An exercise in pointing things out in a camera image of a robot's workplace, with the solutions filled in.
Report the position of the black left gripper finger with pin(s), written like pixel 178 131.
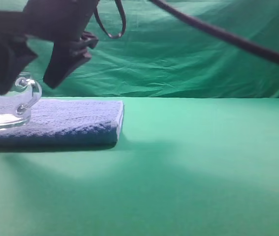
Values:
pixel 67 57

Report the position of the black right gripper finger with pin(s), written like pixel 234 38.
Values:
pixel 15 55

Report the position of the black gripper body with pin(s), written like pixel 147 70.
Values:
pixel 51 20

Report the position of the transparent glass cup with handle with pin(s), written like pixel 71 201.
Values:
pixel 16 105

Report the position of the folded blue towel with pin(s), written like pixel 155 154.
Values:
pixel 65 123

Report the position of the green backdrop cloth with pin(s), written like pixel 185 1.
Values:
pixel 164 62

